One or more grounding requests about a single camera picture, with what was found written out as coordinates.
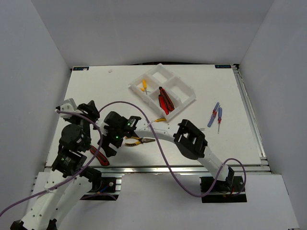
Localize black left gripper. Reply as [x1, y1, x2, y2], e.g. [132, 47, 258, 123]
[61, 100, 100, 150]

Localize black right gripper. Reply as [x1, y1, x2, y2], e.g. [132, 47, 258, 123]
[97, 126, 125, 158]

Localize yellow screwdriver short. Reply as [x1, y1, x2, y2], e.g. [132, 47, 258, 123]
[140, 88, 151, 92]

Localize yellow screwdriver long shaft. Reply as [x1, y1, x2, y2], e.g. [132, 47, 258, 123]
[142, 80, 148, 95]

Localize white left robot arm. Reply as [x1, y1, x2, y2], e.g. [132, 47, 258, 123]
[10, 99, 101, 230]

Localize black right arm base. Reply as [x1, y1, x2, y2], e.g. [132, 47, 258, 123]
[201, 176, 247, 204]

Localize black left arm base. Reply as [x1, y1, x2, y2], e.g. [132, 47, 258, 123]
[81, 173, 122, 201]

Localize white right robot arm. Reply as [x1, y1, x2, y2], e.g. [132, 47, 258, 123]
[98, 111, 234, 191]

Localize yellow pliers lower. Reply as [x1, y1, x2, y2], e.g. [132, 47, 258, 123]
[124, 137, 155, 147]

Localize yellow pliers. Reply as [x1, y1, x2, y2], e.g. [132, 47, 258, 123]
[124, 137, 155, 147]
[154, 118, 167, 123]

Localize blue label left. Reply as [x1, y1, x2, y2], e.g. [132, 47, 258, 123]
[72, 67, 89, 71]

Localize blue label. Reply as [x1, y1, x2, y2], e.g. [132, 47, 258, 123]
[72, 67, 89, 71]
[215, 64, 232, 69]

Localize yellow pliers upper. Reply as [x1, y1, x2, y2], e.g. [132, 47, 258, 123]
[154, 118, 167, 123]

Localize white compartment organizer tray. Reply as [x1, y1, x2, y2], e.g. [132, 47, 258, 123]
[129, 63, 196, 121]

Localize blue label right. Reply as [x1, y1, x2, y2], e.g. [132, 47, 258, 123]
[215, 64, 232, 69]

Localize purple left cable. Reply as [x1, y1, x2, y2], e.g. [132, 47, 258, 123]
[0, 110, 104, 218]

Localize purple cable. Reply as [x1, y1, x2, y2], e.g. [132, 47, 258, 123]
[97, 101, 247, 198]
[0, 110, 104, 218]

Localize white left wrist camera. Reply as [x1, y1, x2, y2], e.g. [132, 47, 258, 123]
[56, 98, 81, 114]

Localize aluminium rail front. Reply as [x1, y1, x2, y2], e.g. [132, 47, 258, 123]
[96, 164, 271, 173]

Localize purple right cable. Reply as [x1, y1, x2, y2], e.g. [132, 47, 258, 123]
[97, 101, 247, 198]

